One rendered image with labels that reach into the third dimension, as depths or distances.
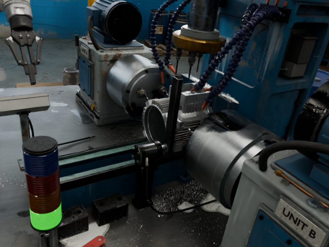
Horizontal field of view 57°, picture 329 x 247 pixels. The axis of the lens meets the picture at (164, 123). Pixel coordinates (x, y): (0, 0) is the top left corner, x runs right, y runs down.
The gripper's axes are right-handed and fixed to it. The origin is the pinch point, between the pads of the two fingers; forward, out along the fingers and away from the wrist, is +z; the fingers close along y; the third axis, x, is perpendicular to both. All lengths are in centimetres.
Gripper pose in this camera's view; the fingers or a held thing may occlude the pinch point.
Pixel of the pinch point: (31, 74)
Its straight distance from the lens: 119.9
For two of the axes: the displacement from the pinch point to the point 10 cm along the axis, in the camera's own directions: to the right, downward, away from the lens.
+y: 8.4, -1.6, 5.2
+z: 2.3, 9.7, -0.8
